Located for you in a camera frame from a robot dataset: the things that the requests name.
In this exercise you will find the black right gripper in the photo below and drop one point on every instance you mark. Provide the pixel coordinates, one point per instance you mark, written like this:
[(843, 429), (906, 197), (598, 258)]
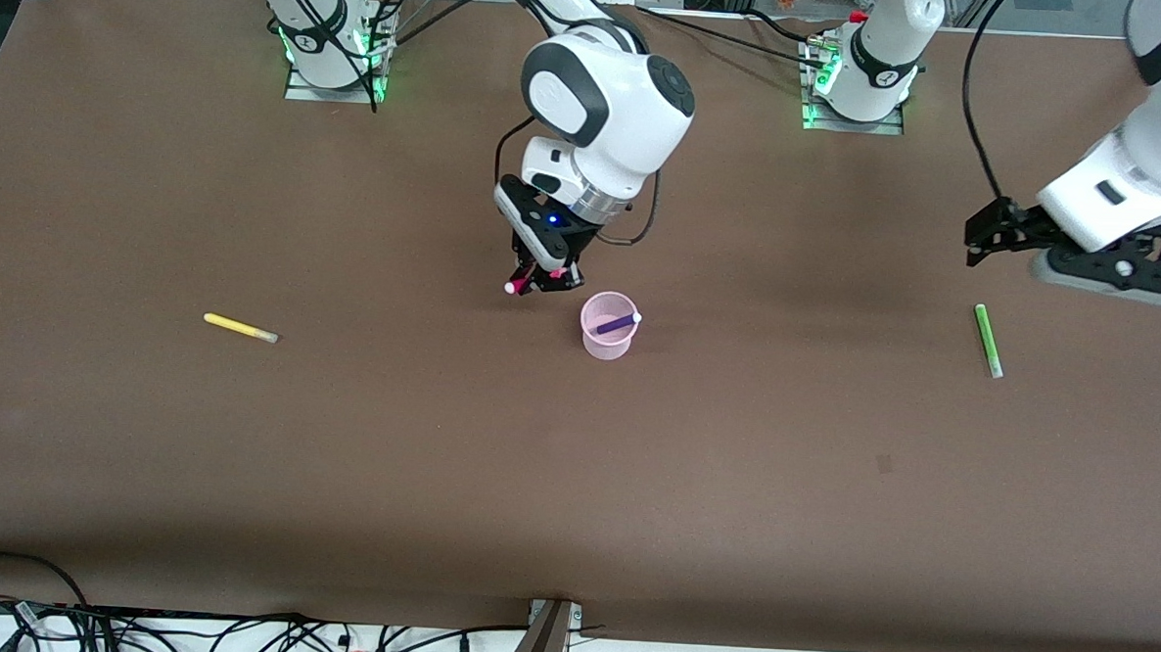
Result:
[(567, 239)]

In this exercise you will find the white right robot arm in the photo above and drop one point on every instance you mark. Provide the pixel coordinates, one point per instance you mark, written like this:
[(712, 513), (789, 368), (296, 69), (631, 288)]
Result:
[(620, 102)]

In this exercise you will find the pink marker pen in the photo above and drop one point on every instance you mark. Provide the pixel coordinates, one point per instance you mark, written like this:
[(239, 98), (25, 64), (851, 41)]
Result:
[(511, 287)]

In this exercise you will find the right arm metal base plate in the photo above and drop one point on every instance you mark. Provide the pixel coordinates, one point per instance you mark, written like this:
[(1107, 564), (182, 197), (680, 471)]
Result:
[(334, 94)]

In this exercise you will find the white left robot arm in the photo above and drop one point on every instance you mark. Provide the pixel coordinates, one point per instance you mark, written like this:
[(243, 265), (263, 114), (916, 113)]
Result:
[(1136, 164)]

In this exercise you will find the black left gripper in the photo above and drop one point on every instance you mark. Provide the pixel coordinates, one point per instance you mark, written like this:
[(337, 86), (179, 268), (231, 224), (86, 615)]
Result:
[(1016, 226)]

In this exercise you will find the purple marker pen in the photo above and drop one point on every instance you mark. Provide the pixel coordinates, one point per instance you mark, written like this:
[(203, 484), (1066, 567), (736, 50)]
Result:
[(620, 322)]

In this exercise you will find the pink cup pen holder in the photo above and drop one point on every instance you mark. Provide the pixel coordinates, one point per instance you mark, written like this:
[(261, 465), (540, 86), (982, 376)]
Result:
[(607, 345)]

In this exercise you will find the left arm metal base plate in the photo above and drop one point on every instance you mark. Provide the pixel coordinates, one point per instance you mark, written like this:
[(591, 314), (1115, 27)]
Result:
[(854, 126)]

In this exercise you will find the green marker pen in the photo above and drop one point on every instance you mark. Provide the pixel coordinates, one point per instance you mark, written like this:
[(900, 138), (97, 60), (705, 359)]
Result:
[(987, 341)]

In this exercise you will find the yellow marker pen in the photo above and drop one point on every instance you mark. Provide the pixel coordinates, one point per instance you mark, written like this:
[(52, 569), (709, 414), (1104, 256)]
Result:
[(237, 327)]

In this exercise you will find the aluminium table frame post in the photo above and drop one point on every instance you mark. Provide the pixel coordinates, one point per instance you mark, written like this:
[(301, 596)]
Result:
[(539, 648)]

